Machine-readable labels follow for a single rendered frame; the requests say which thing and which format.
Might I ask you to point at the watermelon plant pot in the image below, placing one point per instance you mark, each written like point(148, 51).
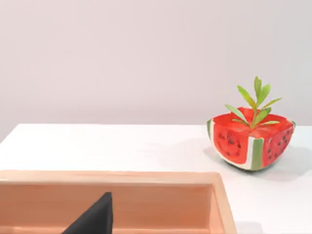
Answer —
point(248, 143)

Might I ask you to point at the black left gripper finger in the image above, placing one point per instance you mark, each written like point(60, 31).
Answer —
point(97, 217)

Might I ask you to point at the shallow salmon-coloured box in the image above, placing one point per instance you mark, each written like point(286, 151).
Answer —
point(170, 202)

